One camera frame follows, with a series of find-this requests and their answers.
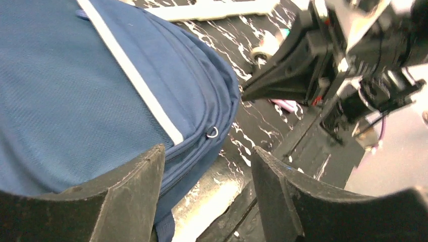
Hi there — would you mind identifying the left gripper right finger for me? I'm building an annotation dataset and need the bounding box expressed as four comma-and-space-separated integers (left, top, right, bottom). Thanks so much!
251, 147, 427, 241

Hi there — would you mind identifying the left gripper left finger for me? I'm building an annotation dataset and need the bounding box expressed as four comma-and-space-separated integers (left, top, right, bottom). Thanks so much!
1, 145, 165, 241

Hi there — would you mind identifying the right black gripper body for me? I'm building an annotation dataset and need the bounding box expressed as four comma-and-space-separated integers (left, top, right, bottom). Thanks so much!
242, 1, 355, 107

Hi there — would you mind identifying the navy blue student backpack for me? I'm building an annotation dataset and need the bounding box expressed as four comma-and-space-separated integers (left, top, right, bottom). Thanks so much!
1, 1, 240, 241

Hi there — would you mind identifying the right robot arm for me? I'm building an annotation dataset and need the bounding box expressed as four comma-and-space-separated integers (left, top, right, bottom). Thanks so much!
242, 1, 427, 144

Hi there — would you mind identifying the pink highlighter pen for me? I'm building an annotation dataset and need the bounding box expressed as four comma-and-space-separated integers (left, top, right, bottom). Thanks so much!
270, 99, 298, 113

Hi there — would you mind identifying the white PVC pipe frame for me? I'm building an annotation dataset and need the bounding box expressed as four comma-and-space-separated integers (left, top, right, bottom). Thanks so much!
143, 0, 282, 22

